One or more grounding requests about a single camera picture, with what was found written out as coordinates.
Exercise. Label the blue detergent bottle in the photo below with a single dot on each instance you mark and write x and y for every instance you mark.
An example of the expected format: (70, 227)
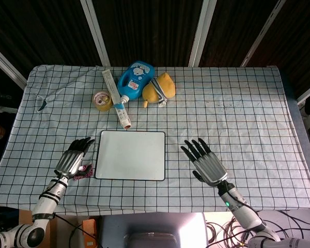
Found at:
(134, 80)

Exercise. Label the grey robot torso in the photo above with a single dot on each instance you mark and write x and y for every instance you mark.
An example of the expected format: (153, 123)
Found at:
(152, 231)

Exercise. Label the yellow tape roll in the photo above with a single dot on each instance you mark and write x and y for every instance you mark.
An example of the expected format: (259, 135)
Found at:
(102, 102)

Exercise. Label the yellow plush toy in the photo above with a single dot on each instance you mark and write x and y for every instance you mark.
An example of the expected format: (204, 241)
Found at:
(157, 90)

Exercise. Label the pink patterned roll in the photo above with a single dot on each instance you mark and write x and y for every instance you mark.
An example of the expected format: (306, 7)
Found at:
(86, 173)

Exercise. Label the orange box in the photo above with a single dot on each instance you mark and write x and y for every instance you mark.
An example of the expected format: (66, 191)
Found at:
(89, 230)

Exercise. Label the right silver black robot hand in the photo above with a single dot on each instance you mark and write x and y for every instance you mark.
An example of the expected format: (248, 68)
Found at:
(210, 166)

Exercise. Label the white frame post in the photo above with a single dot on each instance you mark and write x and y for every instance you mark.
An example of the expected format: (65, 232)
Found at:
(96, 32)
(5, 64)
(309, 91)
(263, 32)
(202, 33)

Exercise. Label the white board with black frame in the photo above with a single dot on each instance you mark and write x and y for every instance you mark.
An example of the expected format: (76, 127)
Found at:
(130, 155)

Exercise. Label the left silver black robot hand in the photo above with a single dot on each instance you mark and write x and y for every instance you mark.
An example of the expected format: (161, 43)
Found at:
(69, 161)

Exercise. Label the black checked white tablecloth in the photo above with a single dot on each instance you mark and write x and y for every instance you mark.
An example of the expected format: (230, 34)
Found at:
(222, 116)

